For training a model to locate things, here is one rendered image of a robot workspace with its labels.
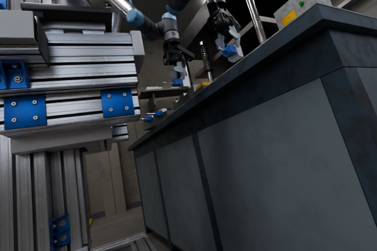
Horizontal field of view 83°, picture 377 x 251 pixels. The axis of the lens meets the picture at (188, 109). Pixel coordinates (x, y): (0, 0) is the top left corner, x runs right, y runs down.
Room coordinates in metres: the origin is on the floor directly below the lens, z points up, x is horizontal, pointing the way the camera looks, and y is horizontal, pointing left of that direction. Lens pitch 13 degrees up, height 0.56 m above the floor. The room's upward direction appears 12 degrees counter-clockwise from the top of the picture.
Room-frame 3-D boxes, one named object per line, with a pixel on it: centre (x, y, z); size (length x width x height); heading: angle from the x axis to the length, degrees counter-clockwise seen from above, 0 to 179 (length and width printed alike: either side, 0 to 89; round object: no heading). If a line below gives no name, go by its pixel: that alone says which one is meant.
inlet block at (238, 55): (0.76, -0.20, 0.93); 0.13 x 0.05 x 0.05; 136
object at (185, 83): (0.97, 0.04, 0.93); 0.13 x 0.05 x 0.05; 118
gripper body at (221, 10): (0.77, -0.21, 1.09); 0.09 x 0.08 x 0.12; 136
